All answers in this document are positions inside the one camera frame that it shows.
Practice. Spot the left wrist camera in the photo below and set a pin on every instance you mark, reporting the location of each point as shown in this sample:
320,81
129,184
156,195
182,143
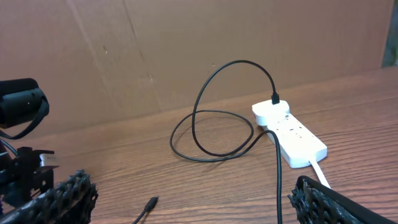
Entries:
48,161

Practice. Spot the white power strip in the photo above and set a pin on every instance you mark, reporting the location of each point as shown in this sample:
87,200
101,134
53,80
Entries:
298,145

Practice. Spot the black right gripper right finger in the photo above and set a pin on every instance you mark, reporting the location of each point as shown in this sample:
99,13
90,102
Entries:
316,203

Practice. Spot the white charger plug adapter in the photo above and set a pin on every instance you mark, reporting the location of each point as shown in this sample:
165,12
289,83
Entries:
266,113

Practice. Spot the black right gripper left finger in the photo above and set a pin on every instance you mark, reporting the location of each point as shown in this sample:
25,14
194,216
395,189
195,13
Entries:
71,202

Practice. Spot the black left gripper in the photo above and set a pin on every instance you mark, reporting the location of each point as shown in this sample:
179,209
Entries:
22,174

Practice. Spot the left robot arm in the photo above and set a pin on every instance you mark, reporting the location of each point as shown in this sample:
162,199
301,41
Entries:
22,101

